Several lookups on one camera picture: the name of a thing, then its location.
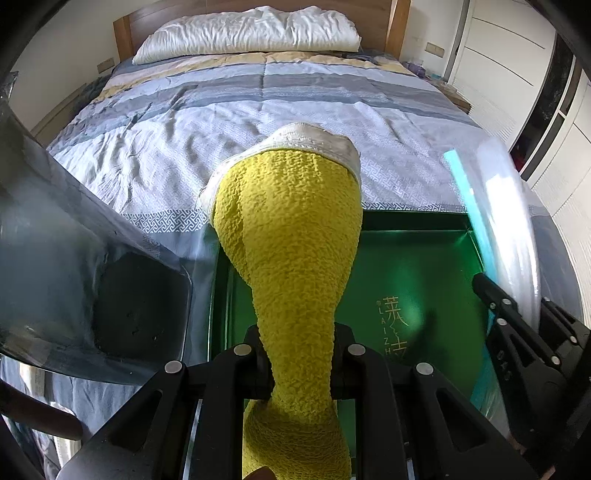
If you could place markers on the white pillow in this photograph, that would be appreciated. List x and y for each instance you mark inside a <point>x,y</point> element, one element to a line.
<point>249,30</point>

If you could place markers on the purple item on nightstand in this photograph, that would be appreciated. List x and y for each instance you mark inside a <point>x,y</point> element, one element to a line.
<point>415,68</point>

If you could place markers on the white wardrobe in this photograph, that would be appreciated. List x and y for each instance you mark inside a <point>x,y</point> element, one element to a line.
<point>503,60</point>

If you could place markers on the clear zip plastic bag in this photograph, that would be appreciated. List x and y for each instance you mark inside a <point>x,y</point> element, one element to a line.
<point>503,217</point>

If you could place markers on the dark rounded bar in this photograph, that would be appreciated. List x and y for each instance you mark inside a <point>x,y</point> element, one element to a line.
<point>46,415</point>

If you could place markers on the wooden nightstand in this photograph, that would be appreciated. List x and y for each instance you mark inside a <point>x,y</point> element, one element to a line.
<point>455,97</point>

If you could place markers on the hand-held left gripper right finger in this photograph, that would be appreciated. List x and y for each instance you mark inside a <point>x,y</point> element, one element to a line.
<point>344,357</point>

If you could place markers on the wooden headboard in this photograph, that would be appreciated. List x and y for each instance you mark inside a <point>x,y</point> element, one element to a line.
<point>374,21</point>

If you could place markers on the green storage box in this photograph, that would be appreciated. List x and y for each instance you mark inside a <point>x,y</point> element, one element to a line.
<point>406,277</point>

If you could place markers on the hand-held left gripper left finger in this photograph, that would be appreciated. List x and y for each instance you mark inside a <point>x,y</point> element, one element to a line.
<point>253,355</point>

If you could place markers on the yellow towel with white trim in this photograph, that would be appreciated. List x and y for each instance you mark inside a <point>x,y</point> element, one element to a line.
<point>286,240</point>

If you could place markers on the wall switch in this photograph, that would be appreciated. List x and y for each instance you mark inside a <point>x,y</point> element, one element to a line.
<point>105,65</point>
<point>435,49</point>

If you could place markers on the striped patchwork quilt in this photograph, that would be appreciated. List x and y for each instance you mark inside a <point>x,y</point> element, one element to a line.
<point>231,115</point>

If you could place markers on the smoky transparent plastic lid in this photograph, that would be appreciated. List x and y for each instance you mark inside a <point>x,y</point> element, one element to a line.
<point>69,258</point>

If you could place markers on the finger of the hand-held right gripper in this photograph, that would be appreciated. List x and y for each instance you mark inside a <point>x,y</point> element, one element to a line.
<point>521,360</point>
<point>570,339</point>

